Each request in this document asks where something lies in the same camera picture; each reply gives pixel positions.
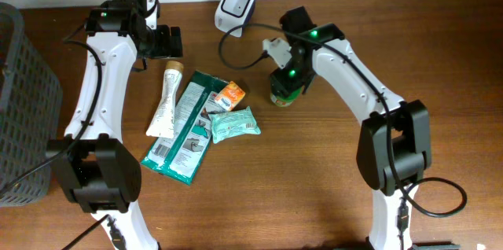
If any green white wipes package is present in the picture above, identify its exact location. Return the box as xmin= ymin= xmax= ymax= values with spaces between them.
xmin=141 ymin=71 xmax=228 ymax=186

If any green lid jar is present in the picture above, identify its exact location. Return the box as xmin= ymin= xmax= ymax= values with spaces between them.
xmin=270 ymin=87 xmax=303 ymax=107

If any white tube gold cap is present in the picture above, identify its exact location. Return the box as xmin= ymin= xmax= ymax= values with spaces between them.
xmin=146 ymin=61 xmax=184 ymax=138

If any teal tissue pack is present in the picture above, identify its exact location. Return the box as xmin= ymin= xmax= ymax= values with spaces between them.
xmin=209 ymin=107 xmax=261 ymax=144

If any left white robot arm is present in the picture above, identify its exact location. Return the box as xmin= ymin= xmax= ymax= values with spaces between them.
xmin=46 ymin=0 xmax=182 ymax=249

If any small orange box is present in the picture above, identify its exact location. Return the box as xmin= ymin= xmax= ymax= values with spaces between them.
xmin=215 ymin=81 xmax=246 ymax=112

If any white barcode scanner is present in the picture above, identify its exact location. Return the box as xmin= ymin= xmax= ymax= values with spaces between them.
xmin=215 ymin=0 xmax=256 ymax=32

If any dark grey plastic basket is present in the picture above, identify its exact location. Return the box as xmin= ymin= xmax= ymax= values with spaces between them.
xmin=1 ymin=2 xmax=63 ymax=186

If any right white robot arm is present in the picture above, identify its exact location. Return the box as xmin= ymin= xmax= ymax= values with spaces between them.
xmin=263 ymin=7 xmax=431 ymax=249

